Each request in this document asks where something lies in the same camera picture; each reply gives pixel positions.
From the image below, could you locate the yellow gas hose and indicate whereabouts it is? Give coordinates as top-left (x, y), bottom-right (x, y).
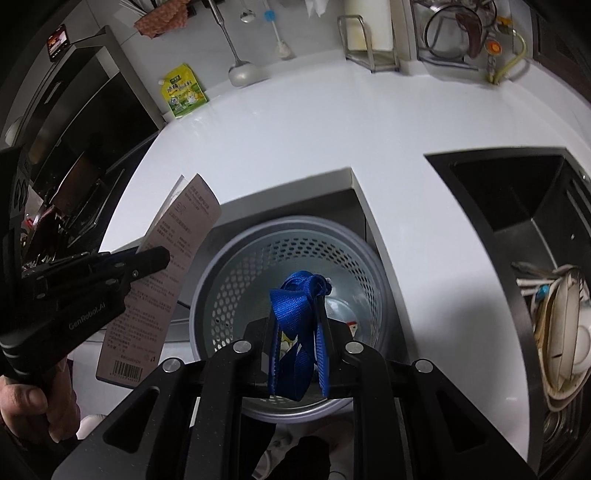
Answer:
top-left (486, 33), bottom-right (528, 86)

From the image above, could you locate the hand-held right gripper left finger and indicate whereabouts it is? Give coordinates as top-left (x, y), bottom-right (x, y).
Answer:
top-left (51, 318), bottom-right (279, 480)

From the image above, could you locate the white bottle brush blue collar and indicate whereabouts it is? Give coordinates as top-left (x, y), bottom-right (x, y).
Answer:
top-left (262, 0), bottom-right (297, 61)

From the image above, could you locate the white slipper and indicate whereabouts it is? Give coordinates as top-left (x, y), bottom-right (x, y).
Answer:
top-left (76, 412), bottom-right (110, 440)

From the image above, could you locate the printed paper card with barcode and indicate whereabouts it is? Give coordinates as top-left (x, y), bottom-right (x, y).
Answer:
top-left (95, 173), bottom-right (222, 389)

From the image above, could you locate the steel ladle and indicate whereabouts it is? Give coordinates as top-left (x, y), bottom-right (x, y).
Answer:
top-left (207, 0), bottom-right (260, 88)

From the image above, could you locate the brown pot handle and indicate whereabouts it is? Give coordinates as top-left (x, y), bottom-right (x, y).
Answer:
top-left (455, 9), bottom-right (483, 59)

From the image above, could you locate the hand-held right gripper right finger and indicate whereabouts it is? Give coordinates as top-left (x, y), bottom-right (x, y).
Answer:
top-left (315, 294), bottom-right (539, 480)

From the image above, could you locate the black dish rack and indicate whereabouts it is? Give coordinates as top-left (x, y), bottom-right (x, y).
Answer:
top-left (410, 0), bottom-right (498, 71)

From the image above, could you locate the steel cutting board rack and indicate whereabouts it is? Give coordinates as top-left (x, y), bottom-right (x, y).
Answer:
top-left (337, 14), bottom-right (402, 73)

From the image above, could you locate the pile of white dishes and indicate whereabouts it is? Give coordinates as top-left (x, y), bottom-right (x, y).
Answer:
top-left (512, 260), bottom-right (591, 412)

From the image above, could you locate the orange cloth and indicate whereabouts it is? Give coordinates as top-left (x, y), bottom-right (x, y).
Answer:
top-left (133, 0), bottom-right (192, 40)

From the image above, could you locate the blue lanyard strap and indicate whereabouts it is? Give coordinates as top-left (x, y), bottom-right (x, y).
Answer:
top-left (267, 270), bottom-right (334, 402)

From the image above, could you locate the grey perforated trash bin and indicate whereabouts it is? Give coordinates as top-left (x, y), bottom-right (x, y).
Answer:
top-left (189, 214), bottom-right (400, 424)

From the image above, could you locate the person's left hand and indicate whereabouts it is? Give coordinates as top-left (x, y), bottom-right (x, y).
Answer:
top-left (0, 362), bottom-right (82, 445)

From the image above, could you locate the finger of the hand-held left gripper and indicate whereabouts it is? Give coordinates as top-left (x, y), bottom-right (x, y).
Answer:
top-left (121, 246), bottom-right (172, 288)

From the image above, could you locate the black cooktop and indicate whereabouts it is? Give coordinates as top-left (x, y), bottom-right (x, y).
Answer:
top-left (0, 25), bottom-right (168, 282)

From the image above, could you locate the white cutting board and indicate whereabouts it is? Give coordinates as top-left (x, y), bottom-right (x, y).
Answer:
top-left (344, 0), bottom-right (399, 52)

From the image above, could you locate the black device red screen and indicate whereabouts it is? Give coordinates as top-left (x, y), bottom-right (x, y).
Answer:
top-left (45, 26), bottom-right (72, 62)

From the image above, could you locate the yellow seasoning pouch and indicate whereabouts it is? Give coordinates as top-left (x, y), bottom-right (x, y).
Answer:
top-left (159, 63), bottom-right (210, 121)

